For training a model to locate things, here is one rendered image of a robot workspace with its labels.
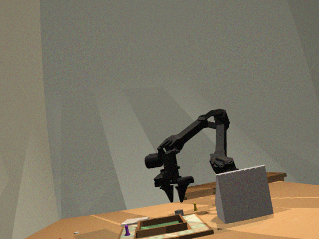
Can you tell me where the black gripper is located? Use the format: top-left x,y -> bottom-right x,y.
154,164 -> 194,202

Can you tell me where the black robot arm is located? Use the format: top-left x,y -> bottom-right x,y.
145,109 -> 239,186

